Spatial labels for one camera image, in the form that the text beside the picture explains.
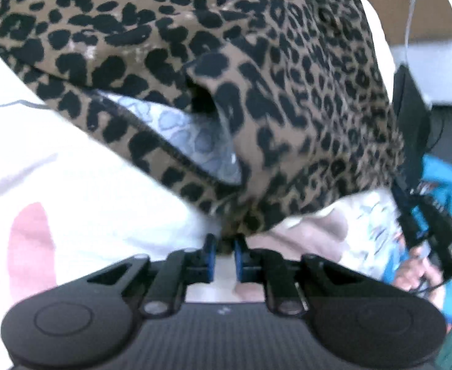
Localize white cabinet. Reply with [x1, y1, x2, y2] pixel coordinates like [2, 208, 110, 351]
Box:
[388, 0, 452, 105]

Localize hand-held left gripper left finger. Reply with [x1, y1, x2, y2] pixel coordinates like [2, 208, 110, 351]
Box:
[87, 233, 217, 317]

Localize black cable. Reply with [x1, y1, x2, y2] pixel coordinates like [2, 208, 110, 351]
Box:
[406, 275, 452, 299]

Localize person's right hand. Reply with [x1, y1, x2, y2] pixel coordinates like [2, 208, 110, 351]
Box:
[397, 247, 446, 295]

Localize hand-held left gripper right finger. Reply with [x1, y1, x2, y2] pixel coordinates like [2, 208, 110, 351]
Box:
[232, 234, 362, 316]

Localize cardboard box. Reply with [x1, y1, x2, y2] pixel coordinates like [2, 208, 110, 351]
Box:
[345, 0, 452, 46]

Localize white bear print blanket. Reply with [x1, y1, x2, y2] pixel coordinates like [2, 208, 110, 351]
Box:
[0, 35, 401, 370]

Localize black device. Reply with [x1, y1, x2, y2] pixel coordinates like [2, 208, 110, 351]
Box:
[393, 64, 432, 186]

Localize leopard print pants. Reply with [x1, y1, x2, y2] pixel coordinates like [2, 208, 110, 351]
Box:
[0, 0, 407, 240]

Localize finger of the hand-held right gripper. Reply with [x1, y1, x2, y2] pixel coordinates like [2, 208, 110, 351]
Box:
[390, 183, 418, 249]
[414, 194, 449, 248]

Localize white cable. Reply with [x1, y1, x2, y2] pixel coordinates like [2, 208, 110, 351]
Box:
[404, 0, 418, 68]

